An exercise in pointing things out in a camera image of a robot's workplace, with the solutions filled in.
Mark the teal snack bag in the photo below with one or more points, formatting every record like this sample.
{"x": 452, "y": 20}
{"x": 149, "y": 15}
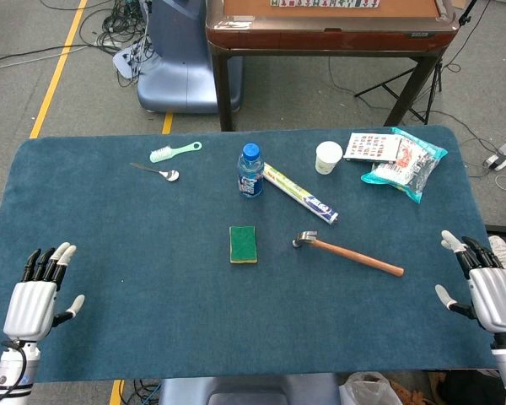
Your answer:
{"x": 413, "y": 173}

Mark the white cover paperback book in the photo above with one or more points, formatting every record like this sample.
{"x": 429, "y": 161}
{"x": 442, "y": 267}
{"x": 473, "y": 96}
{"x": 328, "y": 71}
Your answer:
{"x": 369, "y": 147}

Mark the white printed wrap roll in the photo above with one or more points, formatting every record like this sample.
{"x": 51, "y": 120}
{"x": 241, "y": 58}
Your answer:
{"x": 299, "y": 194}

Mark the metal spoon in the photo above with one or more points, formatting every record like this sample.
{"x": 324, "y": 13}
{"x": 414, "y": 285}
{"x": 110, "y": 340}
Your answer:
{"x": 170, "y": 175}

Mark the white power strip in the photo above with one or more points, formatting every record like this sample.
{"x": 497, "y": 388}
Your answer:
{"x": 504, "y": 154}

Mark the clear plastic bag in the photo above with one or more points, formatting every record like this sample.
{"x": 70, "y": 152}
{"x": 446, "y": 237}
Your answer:
{"x": 367, "y": 390}

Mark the white sneaker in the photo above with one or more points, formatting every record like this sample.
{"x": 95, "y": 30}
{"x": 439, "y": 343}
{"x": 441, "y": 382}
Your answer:
{"x": 504, "y": 251}

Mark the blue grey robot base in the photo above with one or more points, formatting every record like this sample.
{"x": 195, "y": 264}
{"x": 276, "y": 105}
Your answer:
{"x": 236, "y": 392}

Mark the brown mahjong table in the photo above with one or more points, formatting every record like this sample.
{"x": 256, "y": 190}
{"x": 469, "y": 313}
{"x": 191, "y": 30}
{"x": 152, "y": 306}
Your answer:
{"x": 320, "y": 38}

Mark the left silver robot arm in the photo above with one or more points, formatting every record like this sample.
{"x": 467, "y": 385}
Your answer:
{"x": 10, "y": 369}

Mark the blue cap drink bottle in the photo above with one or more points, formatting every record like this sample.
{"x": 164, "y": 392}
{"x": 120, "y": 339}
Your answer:
{"x": 251, "y": 177}

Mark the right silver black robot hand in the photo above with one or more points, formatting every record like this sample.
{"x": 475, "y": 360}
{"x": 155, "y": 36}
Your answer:
{"x": 495, "y": 295}

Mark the white paper cup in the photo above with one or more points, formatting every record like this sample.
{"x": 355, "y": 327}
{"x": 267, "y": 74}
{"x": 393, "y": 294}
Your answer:
{"x": 328, "y": 158}

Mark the green yellow scouring sponge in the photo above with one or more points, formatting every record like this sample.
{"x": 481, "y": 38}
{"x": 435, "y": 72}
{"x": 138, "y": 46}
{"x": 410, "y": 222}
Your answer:
{"x": 243, "y": 244}

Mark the black tripod stand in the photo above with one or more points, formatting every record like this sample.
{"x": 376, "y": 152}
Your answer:
{"x": 381, "y": 83}

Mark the upright mahjong tile row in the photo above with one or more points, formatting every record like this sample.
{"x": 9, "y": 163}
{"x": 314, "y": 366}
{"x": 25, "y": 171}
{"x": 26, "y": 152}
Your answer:
{"x": 320, "y": 3}

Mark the light green scrub brush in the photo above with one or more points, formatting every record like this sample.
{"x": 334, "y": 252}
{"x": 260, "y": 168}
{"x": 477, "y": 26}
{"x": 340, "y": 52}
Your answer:
{"x": 162, "y": 154}

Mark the blue felt table cloth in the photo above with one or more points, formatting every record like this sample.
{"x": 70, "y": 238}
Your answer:
{"x": 152, "y": 274}

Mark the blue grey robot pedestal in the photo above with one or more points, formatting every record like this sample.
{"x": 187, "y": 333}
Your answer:
{"x": 181, "y": 76}

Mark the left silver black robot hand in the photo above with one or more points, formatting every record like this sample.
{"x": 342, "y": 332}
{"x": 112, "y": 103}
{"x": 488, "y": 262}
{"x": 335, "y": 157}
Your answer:
{"x": 27, "y": 308}

